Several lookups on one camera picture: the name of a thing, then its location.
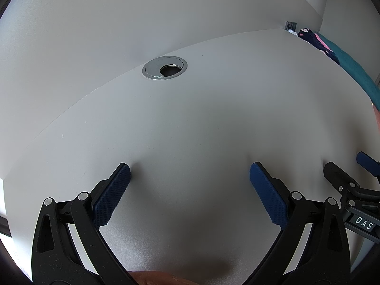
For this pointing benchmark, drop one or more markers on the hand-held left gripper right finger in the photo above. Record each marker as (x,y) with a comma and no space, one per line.
(268,196)

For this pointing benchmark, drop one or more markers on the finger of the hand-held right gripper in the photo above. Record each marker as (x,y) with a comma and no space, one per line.
(338,176)
(369,164)

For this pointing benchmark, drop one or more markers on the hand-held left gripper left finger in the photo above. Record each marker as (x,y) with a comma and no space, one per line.
(111,196)

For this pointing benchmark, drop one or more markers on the light grey desk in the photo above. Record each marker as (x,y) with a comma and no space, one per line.
(193,139)

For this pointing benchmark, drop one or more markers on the teal pillow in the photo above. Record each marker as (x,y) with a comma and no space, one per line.
(353,65)

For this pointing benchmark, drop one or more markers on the pink garment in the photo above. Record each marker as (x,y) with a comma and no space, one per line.
(324,43)

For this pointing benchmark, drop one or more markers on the navy patterned garment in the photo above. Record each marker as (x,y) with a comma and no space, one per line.
(314,43)

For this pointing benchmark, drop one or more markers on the white patterned cloth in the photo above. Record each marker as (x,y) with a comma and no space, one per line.
(292,31)

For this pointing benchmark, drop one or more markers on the dark rectangular frame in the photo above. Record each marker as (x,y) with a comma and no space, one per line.
(291,26)

